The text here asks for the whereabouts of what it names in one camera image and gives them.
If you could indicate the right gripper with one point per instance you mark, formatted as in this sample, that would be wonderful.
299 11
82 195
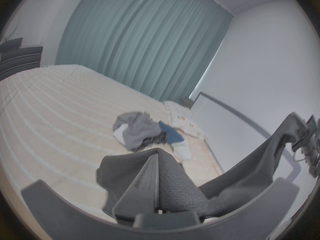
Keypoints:
303 141

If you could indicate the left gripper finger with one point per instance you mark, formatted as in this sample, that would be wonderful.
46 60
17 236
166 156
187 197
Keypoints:
145 191

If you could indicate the black T-shirt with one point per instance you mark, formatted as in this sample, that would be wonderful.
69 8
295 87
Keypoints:
250 179

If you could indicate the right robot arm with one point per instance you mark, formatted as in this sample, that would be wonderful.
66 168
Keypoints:
314 159

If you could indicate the pile of clothes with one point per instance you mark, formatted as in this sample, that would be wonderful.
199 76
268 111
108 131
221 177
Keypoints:
140 131

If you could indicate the bed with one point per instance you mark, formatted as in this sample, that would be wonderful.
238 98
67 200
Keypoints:
62 109

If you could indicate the white printed pillow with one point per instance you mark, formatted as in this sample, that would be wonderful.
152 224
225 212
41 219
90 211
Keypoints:
182 119

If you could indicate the grey bedside table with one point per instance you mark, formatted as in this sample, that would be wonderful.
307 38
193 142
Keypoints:
186 102

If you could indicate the blue-green curtain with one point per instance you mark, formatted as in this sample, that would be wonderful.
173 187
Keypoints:
137 34

